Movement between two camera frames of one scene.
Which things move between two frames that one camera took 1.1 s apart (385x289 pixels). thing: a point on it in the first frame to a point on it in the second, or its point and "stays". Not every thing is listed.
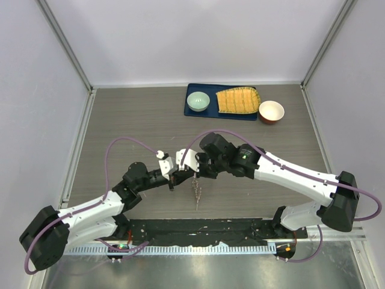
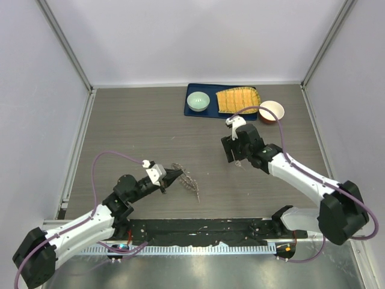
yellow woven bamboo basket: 241,100 stays
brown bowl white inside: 271,112 stays
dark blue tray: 212,111 stays
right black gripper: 200,156 to 227,142
